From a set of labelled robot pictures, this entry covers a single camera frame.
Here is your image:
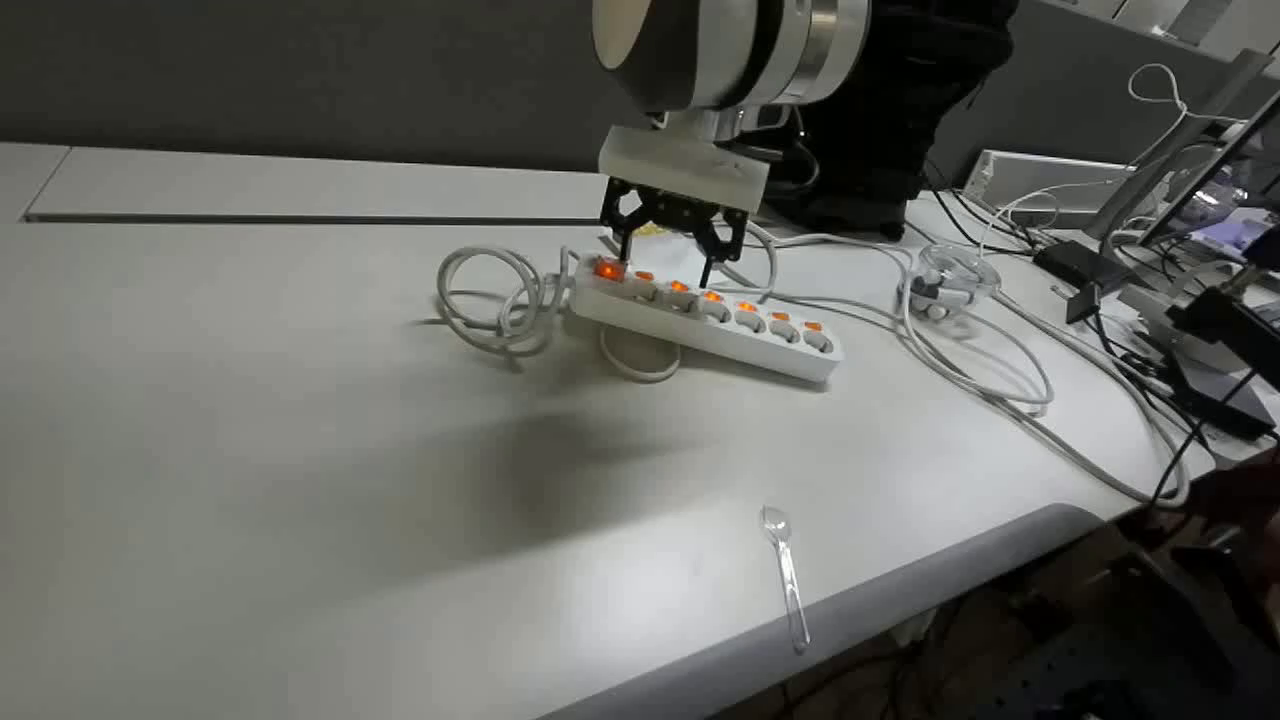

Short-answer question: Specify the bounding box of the crumpled clear plastic wrapper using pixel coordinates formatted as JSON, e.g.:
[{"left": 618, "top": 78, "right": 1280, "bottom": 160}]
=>
[{"left": 906, "top": 234, "right": 1005, "bottom": 332}]

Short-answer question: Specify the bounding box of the long white cable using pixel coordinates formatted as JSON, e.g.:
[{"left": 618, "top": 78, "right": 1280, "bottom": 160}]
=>
[{"left": 736, "top": 216, "right": 1200, "bottom": 510}]

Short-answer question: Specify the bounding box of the black flat device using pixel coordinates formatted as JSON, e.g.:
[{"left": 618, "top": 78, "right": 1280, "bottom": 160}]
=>
[{"left": 1037, "top": 229, "right": 1280, "bottom": 449}]

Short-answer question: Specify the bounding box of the coiled white power strip cord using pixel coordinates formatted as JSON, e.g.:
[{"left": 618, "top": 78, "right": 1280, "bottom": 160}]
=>
[{"left": 433, "top": 240, "right": 686, "bottom": 389}]

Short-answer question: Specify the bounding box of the black office chair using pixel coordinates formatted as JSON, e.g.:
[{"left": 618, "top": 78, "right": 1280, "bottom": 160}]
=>
[{"left": 769, "top": 0, "right": 1024, "bottom": 245}]

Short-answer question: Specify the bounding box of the gray partition panel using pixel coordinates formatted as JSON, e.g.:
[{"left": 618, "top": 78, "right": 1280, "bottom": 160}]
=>
[{"left": 0, "top": 0, "right": 1280, "bottom": 190}]

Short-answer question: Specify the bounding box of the gray flat tray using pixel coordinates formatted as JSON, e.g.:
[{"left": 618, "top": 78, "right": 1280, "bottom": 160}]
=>
[{"left": 956, "top": 142, "right": 1141, "bottom": 222}]

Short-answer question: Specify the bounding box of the clear plastic spoon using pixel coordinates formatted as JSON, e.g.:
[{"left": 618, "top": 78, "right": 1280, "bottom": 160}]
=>
[{"left": 752, "top": 501, "right": 820, "bottom": 661}]

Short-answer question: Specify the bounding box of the silver metal stand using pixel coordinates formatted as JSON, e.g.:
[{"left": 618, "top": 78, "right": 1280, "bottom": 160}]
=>
[{"left": 1084, "top": 49, "right": 1280, "bottom": 255}]

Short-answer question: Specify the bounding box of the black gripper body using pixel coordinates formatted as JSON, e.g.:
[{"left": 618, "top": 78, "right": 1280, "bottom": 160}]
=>
[{"left": 601, "top": 175, "right": 749, "bottom": 246}]

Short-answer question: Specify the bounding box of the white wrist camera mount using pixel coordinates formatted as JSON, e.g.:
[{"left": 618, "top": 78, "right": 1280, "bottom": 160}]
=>
[{"left": 595, "top": 124, "right": 773, "bottom": 221}]

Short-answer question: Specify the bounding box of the white six-socket power strip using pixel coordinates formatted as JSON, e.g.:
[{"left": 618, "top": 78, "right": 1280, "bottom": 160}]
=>
[{"left": 565, "top": 246, "right": 845, "bottom": 390}]

